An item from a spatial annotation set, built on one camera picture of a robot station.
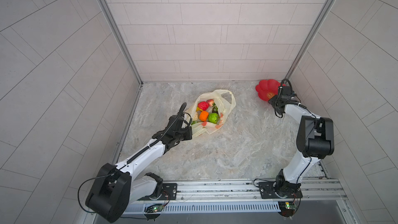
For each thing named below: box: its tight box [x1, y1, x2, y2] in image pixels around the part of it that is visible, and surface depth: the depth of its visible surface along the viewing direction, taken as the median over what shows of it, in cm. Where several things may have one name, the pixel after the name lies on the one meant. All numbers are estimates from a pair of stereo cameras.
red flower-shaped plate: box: [255, 79, 287, 102], surface depth 114 cm
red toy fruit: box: [197, 101, 209, 111], surface depth 99 cm
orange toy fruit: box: [199, 110, 209, 122], surface depth 95 cm
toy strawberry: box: [205, 99, 216, 107], surface depth 101 cm
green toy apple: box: [208, 112, 220, 124], surface depth 93 cm
